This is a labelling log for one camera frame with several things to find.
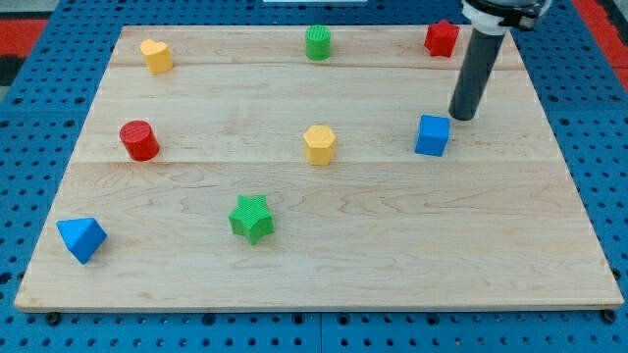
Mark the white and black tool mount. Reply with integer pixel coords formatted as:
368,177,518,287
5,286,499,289
461,0,552,35

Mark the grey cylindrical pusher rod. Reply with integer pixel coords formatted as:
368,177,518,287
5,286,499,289
448,29,505,121

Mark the blue cube block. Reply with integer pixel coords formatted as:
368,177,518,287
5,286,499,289
415,115,450,157

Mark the yellow hexagon block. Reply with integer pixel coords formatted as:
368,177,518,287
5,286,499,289
303,125,337,166

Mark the red star block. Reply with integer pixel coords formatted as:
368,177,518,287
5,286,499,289
424,20,460,57

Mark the green cylinder block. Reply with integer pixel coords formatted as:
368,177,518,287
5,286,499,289
305,25,332,61

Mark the green star block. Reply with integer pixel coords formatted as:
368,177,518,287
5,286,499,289
229,195,274,245

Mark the light wooden board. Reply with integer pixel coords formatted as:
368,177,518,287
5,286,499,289
15,25,624,313

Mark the yellow heart block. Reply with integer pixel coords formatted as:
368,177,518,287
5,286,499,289
139,39,174,75

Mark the red cylinder block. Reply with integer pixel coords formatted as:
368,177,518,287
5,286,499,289
119,120,160,162

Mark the blue triangle block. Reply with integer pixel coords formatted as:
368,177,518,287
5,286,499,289
56,218,107,265

